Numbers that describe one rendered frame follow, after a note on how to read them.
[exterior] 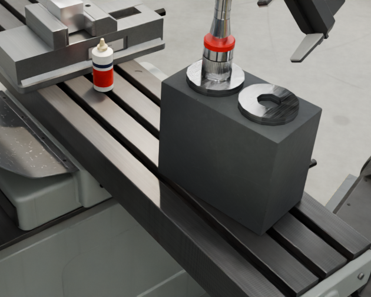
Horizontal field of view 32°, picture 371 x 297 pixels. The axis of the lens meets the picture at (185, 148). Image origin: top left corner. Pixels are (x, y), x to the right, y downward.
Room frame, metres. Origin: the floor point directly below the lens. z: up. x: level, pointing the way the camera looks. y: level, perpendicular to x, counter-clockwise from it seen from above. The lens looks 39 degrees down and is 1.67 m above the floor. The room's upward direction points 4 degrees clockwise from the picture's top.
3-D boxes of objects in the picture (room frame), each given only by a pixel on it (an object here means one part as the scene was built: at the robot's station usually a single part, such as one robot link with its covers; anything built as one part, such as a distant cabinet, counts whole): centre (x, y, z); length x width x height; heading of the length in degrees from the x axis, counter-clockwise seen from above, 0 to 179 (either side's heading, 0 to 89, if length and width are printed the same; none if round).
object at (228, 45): (0.86, -0.04, 1.18); 0.05 x 0.05 x 0.01
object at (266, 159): (0.82, -0.08, 1.03); 0.22 x 0.12 x 0.20; 52
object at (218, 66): (0.86, -0.04, 1.15); 0.05 x 0.05 x 0.05
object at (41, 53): (1.21, 0.24, 0.98); 0.35 x 0.15 x 0.11; 129
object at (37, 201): (1.13, 0.20, 0.79); 0.50 x 0.35 x 0.12; 131
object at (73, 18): (1.19, 0.26, 1.03); 0.06 x 0.05 x 0.06; 39
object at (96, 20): (1.23, 0.22, 1.02); 0.12 x 0.06 x 0.04; 39
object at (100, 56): (1.09, 0.17, 0.98); 0.04 x 0.04 x 0.11
